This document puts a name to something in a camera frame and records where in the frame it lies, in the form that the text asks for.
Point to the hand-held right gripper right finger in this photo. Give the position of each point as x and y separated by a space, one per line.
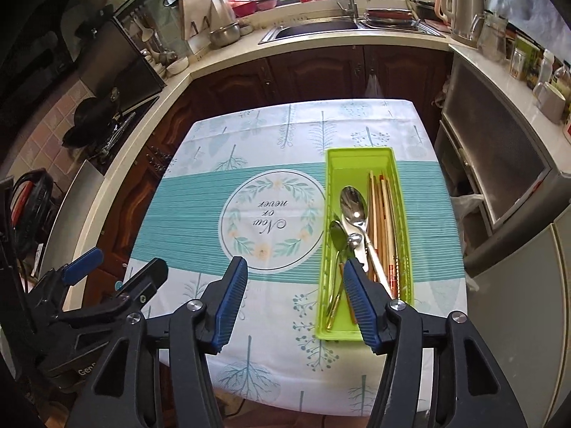
363 307

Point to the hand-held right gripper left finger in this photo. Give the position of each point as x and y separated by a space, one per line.
232 303

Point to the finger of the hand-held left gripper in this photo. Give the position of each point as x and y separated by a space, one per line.
149 278
84 265

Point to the pile of mixed chopsticks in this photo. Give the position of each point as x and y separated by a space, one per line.
393 276

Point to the cream red-banded chopstick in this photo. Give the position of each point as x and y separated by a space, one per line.
389 272
382 196

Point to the small metal spoon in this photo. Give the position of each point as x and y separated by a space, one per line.
337 236
355 240

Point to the large metal spoon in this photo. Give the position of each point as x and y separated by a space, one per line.
354 205

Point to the green plastic tray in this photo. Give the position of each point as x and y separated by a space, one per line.
348 169

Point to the metal fork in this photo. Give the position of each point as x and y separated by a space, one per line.
332 316

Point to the white ceramic spoon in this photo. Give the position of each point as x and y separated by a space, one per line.
374 254

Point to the red black appliance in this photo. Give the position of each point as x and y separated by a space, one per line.
31 196

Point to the clear plastic bag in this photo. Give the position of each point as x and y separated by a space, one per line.
466 212

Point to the black wok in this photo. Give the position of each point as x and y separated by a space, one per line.
93 116

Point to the grey refrigerator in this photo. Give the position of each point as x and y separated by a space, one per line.
526 321

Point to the printed teal white tablecloth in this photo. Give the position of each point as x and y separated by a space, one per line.
267 142

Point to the gas stove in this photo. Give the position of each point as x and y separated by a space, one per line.
138 109

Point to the white bowl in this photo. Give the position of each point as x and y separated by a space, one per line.
177 66

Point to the steel frosted-door cabinet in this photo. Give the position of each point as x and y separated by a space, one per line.
490 133

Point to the black countertop appliance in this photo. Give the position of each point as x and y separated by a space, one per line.
138 53

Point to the black range hood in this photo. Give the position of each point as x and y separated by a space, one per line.
31 53

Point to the white kitchen countertop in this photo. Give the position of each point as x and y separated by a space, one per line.
223 55

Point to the brown wooden kitchen cabinets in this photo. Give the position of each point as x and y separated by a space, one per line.
312 71

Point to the metal bowl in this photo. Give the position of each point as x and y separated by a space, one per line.
224 35

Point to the wooden cutting board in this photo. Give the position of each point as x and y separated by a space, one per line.
196 9

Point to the grey canister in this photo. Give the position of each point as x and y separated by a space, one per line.
549 102

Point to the stainless steel sink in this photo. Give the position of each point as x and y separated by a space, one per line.
321 29

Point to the pink plastic basin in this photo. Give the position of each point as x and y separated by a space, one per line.
245 8

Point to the stack of dishes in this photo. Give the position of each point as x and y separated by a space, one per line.
388 17

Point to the glass jar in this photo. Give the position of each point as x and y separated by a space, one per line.
519 60

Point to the glass pitcher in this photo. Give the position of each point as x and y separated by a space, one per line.
493 38

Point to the white plastic bottle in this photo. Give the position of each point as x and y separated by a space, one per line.
548 69

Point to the cream electric kettle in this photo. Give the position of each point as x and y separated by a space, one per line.
466 9

